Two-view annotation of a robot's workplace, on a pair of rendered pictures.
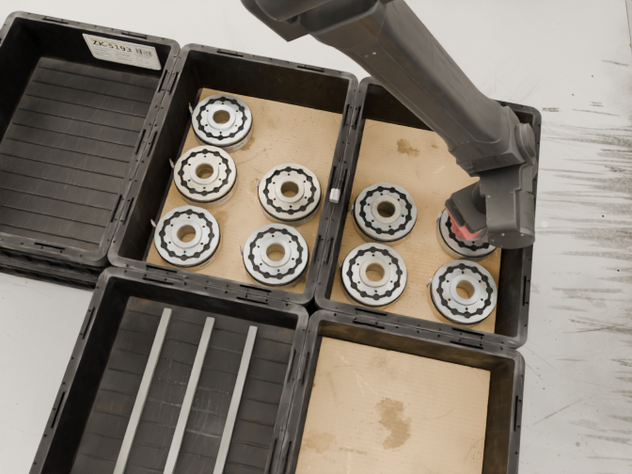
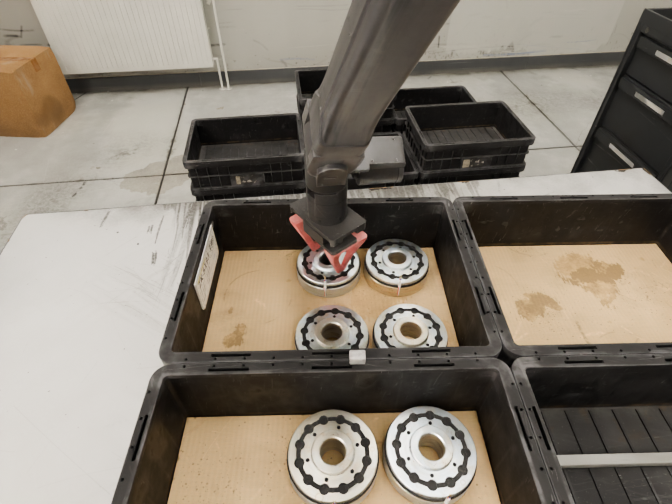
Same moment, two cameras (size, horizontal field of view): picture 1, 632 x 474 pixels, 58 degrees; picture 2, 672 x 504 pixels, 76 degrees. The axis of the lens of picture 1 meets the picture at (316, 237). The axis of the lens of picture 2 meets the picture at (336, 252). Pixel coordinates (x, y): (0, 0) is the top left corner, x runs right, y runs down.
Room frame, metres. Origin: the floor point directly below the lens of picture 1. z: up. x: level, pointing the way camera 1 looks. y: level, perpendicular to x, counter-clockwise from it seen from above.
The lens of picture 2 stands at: (0.43, 0.23, 1.36)
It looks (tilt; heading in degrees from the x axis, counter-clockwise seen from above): 45 degrees down; 262
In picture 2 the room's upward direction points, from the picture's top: straight up
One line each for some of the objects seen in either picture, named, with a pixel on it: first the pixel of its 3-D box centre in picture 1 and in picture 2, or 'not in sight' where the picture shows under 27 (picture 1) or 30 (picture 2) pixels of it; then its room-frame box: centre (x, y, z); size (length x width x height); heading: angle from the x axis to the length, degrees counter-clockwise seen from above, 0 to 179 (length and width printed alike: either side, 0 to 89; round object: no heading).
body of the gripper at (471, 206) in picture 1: (495, 193); (326, 202); (0.38, -0.25, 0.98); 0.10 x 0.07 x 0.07; 122
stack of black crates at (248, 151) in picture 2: not in sight; (254, 188); (0.55, -1.15, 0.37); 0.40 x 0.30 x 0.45; 179
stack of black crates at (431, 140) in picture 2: not in sight; (455, 173); (-0.25, -1.14, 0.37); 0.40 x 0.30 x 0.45; 179
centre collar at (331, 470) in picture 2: (290, 189); (332, 451); (0.41, 0.05, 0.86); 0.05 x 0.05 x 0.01
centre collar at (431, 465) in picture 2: (276, 252); (431, 447); (0.30, 0.06, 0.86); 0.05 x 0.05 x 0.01
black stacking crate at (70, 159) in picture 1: (68, 145); not in sight; (0.45, 0.42, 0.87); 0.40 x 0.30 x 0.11; 173
